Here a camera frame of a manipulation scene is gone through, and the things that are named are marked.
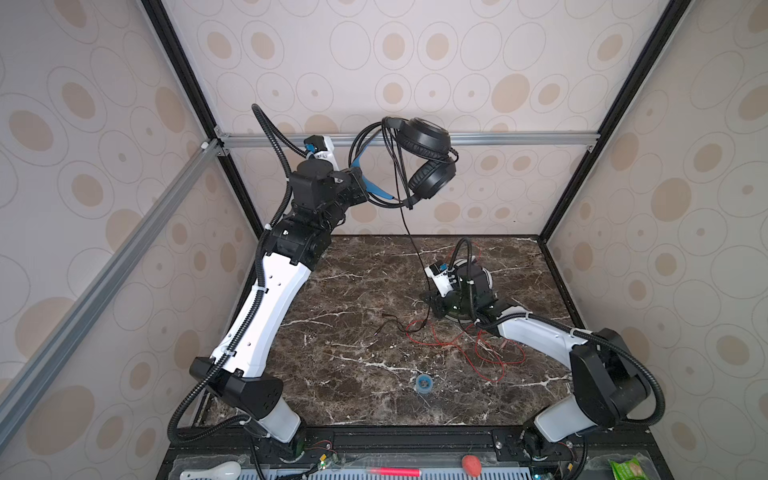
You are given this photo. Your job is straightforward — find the black headphones blue headband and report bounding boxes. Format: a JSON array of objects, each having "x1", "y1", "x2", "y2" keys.
[{"x1": 348, "y1": 116, "x2": 460, "y2": 210}]

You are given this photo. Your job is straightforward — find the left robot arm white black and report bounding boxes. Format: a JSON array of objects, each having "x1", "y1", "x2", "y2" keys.
[{"x1": 167, "y1": 105, "x2": 368, "y2": 444}]

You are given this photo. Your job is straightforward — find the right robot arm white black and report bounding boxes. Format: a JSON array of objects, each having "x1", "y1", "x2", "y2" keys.
[{"x1": 424, "y1": 238, "x2": 666, "y2": 459}]

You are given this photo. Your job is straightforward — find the white headphones black pads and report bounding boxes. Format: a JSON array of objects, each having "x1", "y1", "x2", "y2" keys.
[{"x1": 453, "y1": 258, "x2": 495, "y2": 304}]

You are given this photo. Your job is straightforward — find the blue tape roll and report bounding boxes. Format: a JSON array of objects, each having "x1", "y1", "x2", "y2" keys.
[{"x1": 414, "y1": 374, "x2": 434, "y2": 395}]

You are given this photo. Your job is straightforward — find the red ball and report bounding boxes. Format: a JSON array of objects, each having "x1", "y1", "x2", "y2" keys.
[{"x1": 461, "y1": 455, "x2": 483, "y2": 478}]

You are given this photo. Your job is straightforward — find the pink red pen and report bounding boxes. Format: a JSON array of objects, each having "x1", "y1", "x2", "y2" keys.
[{"x1": 367, "y1": 467, "x2": 422, "y2": 478}]

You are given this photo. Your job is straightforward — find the green snack packet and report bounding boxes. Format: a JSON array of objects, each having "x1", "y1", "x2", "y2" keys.
[{"x1": 609, "y1": 458, "x2": 649, "y2": 480}]

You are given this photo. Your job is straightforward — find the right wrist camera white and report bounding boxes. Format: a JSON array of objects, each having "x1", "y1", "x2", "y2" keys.
[{"x1": 424, "y1": 262, "x2": 456, "y2": 298}]

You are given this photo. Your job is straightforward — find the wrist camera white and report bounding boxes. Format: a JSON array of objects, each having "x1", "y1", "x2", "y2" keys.
[
  {"x1": 424, "y1": 262, "x2": 456, "y2": 298},
  {"x1": 303, "y1": 135, "x2": 340, "y2": 171}
]

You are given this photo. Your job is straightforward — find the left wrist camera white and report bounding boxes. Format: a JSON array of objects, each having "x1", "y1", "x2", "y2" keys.
[{"x1": 303, "y1": 135, "x2": 340, "y2": 171}]

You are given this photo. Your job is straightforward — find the red headphone cable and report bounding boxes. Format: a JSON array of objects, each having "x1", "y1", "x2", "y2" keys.
[{"x1": 404, "y1": 316, "x2": 529, "y2": 385}]

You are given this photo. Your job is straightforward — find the horizontal aluminium rail back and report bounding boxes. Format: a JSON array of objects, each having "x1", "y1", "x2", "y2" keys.
[{"x1": 215, "y1": 130, "x2": 601, "y2": 151}]

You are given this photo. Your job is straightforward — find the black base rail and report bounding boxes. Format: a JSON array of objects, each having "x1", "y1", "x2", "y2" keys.
[{"x1": 154, "y1": 426, "x2": 672, "y2": 479}]

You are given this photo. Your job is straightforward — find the white plastic handle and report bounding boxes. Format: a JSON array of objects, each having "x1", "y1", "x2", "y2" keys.
[{"x1": 179, "y1": 461, "x2": 242, "y2": 480}]

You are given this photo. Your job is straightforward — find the diagonal aluminium rail left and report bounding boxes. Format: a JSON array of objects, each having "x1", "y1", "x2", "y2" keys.
[{"x1": 1, "y1": 139, "x2": 223, "y2": 449}]

